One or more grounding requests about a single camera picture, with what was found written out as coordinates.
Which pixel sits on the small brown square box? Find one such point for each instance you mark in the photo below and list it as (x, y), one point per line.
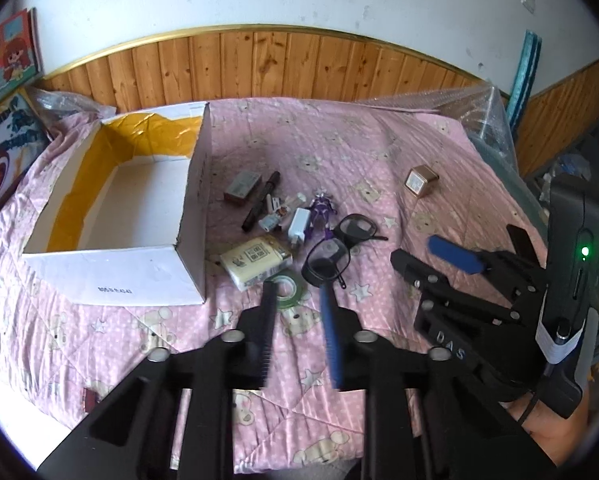
(422, 182)

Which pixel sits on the purple toy figure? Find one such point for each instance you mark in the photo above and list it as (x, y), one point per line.
(321, 208)

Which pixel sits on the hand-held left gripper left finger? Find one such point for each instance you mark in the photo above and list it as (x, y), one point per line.
(267, 332)

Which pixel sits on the white tissue pack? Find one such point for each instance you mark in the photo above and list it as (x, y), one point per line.
(254, 260)

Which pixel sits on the robot figure poster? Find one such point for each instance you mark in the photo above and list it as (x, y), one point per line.
(4, 150)

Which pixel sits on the clear glue tube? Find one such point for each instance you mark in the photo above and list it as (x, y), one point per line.
(273, 221)

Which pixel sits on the cartoon girl poster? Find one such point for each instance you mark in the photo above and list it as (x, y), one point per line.
(9, 60)

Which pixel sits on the pink printed blanket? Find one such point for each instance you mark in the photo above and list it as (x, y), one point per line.
(329, 135)

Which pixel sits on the green tape roll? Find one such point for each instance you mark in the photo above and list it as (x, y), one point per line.
(293, 279)

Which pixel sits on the teal foam strip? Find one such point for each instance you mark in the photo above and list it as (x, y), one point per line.
(524, 75)

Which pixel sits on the person's right forearm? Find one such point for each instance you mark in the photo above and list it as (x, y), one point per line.
(554, 435)

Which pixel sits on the clear plastic bag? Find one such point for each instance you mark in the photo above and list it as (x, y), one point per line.
(64, 102)

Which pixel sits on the white cardboard box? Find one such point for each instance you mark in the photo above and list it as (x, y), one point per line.
(129, 272)

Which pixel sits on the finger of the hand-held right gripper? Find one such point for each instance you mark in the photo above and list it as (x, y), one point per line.
(454, 254)
(429, 280)

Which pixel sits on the black marker pen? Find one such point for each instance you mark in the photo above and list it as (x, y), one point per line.
(262, 201)

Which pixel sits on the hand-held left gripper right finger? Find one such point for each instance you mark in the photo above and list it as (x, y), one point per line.
(329, 337)

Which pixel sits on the white charger plug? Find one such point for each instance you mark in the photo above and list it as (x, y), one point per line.
(299, 222)

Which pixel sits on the white wall switch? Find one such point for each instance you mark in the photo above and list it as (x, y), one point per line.
(529, 1)

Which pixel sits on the pink nail clipper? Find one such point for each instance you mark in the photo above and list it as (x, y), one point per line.
(272, 204)

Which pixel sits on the black eyeglasses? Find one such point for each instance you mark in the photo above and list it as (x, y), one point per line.
(352, 227)

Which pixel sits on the grey rectangular eraser box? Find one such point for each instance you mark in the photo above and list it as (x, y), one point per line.
(242, 186)

